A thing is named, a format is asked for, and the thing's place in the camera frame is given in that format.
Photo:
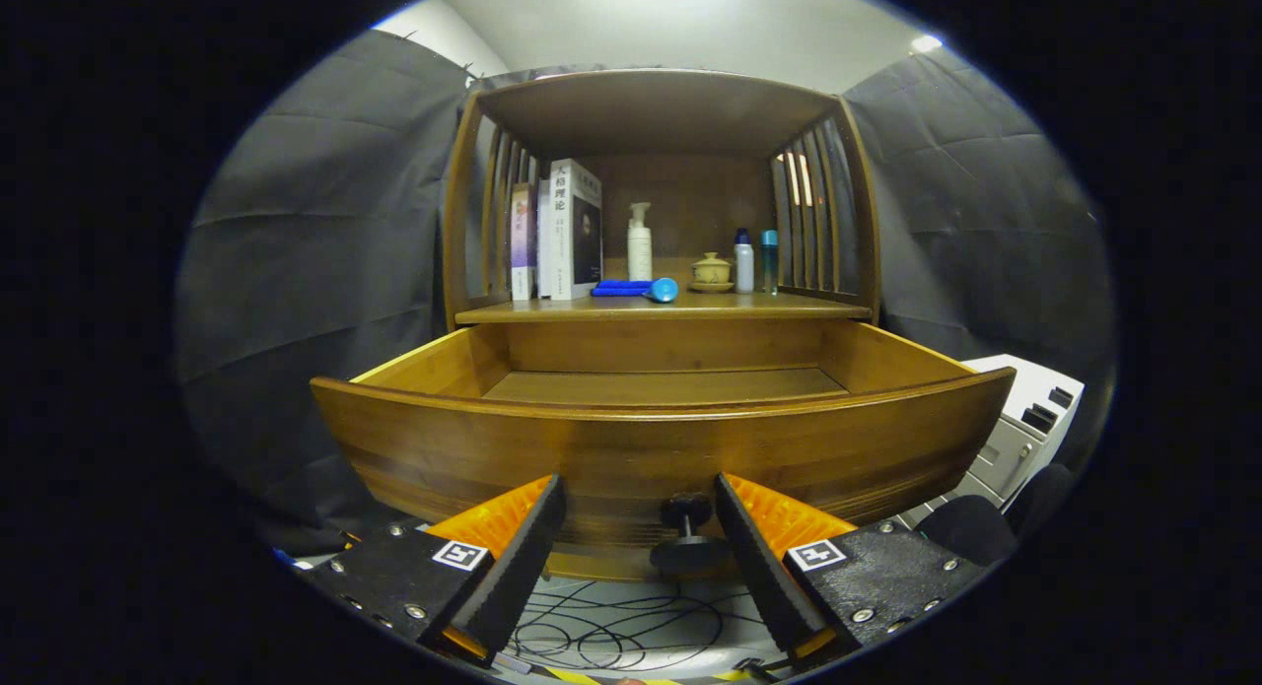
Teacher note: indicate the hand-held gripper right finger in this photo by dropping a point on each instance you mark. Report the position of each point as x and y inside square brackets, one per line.
[769, 567]

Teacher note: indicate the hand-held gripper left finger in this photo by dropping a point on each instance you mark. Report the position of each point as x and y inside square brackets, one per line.
[513, 567]

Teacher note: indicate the wooden drawer with black knob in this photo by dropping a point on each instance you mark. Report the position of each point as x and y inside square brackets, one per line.
[631, 458]

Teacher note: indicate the blue white cosmetic tube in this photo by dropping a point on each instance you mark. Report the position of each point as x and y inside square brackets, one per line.
[664, 290]

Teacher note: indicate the wooden countertop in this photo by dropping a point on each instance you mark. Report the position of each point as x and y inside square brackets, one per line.
[749, 307]

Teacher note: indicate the white filing cabinet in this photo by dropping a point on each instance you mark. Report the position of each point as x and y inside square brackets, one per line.
[1016, 439]

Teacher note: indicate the wooden cabinet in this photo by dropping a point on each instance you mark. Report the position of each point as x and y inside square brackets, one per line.
[651, 103]

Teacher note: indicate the black chair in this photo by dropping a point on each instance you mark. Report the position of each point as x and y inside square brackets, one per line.
[971, 527]

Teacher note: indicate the blue folded cloth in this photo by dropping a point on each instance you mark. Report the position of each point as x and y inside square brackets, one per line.
[616, 288]

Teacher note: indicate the yellow lidded tea cup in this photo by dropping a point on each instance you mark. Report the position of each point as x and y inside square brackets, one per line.
[711, 271]

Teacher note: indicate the white bottle with blue cap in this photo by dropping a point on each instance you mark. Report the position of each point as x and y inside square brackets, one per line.
[743, 266]

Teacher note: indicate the teal blue bottle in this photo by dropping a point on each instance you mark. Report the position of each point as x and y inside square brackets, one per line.
[769, 261]

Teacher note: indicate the purple white book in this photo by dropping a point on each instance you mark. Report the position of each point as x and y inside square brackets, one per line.
[523, 241]

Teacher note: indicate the thin white book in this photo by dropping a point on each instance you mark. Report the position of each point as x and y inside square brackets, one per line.
[544, 241]

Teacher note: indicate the white pump bottle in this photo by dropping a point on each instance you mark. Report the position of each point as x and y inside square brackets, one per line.
[640, 251]

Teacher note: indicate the large white portrait book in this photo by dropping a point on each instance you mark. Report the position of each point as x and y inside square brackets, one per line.
[577, 232]

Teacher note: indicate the small ceiling light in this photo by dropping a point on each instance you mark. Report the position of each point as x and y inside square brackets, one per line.
[926, 43]

